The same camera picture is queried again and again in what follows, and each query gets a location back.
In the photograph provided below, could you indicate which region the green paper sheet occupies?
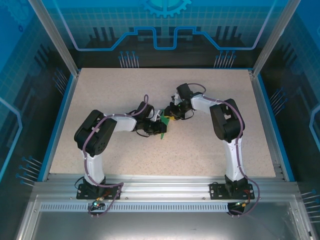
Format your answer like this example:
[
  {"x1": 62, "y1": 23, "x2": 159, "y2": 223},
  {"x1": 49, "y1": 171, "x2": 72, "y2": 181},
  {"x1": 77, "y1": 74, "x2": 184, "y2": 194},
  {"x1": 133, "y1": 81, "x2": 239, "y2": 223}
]
[{"x1": 159, "y1": 111, "x2": 173, "y2": 140}]

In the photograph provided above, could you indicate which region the grey metal sheet panel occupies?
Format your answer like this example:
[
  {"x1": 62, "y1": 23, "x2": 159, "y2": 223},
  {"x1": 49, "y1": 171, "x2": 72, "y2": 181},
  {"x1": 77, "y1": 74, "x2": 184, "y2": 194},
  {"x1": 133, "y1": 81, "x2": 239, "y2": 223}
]
[{"x1": 14, "y1": 194, "x2": 318, "y2": 240}]

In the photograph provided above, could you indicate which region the thin black right camera cable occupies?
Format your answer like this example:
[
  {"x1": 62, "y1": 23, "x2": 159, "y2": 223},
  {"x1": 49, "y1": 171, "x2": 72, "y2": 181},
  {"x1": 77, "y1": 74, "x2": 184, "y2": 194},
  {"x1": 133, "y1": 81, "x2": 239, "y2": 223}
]
[{"x1": 181, "y1": 109, "x2": 196, "y2": 121}]

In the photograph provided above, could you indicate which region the thin black camera cable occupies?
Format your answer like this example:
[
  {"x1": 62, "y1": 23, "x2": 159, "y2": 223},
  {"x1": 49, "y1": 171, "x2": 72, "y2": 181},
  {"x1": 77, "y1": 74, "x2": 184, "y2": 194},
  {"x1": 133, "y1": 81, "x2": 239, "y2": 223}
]
[
  {"x1": 181, "y1": 109, "x2": 196, "y2": 121},
  {"x1": 134, "y1": 128, "x2": 154, "y2": 139}
]

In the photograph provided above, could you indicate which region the thin black left camera cable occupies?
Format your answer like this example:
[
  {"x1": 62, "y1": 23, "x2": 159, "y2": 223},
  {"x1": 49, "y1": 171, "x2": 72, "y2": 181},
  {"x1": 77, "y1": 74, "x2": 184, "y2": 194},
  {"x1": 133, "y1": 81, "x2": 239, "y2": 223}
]
[{"x1": 134, "y1": 128, "x2": 154, "y2": 139}]

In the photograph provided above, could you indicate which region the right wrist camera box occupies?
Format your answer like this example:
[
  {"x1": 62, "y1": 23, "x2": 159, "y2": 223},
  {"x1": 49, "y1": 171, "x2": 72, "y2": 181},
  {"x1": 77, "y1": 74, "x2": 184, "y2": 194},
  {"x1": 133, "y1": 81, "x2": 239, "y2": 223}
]
[{"x1": 171, "y1": 91, "x2": 182, "y2": 106}]

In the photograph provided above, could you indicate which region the aluminium mounting rail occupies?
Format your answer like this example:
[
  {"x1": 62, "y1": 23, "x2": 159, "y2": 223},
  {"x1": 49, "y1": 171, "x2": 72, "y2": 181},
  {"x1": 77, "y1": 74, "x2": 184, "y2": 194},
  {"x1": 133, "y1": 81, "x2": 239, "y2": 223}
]
[{"x1": 32, "y1": 174, "x2": 301, "y2": 201}]

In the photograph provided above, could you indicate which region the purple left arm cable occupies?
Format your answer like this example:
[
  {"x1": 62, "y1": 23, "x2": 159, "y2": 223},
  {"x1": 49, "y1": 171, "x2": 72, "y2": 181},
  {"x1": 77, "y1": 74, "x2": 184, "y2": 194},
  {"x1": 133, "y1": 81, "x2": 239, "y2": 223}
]
[{"x1": 82, "y1": 94, "x2": 151, "y2": 218}]

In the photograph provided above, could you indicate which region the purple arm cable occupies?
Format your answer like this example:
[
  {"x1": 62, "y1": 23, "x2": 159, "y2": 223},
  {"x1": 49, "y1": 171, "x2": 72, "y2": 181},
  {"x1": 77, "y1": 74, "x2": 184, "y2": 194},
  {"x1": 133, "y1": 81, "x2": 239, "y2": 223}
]
[
  {"x1": 82, "y1": 94, "x2": 151, "y2": 218},
  {"x1": 187, "y1": 82, "x2": 261, "y2": 218}
]

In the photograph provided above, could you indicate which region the slotted grey cable duct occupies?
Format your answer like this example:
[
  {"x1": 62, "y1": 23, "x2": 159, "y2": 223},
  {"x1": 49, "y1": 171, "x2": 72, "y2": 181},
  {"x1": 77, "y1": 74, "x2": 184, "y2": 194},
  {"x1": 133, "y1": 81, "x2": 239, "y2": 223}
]
[{"x1": 39, "y1": 203, "x2": 233, "y2": 213}]

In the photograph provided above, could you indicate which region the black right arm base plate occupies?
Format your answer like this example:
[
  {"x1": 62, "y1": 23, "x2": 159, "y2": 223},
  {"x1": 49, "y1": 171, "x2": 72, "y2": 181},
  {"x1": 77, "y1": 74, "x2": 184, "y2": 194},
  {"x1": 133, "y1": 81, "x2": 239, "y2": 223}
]
[{"x1": 209, "y1": 181, "x2": 256, "y2": 201}]

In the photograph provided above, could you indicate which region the aluminium side rail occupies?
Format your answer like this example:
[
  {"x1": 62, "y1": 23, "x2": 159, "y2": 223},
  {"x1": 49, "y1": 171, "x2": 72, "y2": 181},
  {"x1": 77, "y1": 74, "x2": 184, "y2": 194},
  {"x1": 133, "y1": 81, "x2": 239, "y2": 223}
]
[{"x1": 247, "y1": 69, "x2": 288, "y2": 181}]

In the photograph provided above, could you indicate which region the blue side rail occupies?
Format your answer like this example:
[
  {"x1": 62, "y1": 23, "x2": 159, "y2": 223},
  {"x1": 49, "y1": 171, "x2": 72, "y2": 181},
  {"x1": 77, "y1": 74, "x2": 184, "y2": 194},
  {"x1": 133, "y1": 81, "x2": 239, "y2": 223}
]
[{"x1": 37, "y1": 72, "x2": 81, "y2": 182}]

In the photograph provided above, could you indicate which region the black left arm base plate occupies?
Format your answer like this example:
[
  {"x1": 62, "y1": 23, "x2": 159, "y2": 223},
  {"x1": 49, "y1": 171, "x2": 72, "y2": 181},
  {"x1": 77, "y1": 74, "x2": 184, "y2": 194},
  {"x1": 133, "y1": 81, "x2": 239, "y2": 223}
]
[{"x1": 76, "y1": 182, "x2": 123, "y2": 201}]

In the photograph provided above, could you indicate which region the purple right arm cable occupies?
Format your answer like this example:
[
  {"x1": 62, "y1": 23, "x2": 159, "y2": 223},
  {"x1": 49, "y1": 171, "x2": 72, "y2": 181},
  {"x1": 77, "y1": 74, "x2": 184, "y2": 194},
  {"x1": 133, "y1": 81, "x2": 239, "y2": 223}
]
[{"x1": 187, "y1": 82, "x2": 261, "y2": 218}]

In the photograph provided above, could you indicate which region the aluminium frame post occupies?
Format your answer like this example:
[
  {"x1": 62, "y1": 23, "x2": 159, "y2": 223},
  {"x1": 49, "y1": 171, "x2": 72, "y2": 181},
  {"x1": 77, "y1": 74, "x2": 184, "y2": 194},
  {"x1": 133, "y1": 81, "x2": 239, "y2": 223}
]
[
  {"x1": 27, "y1": 0, "x2": 81, "y2": 77},
  {"x1": 251, "y1": 0, "x2": 302, "y2": 77}
]

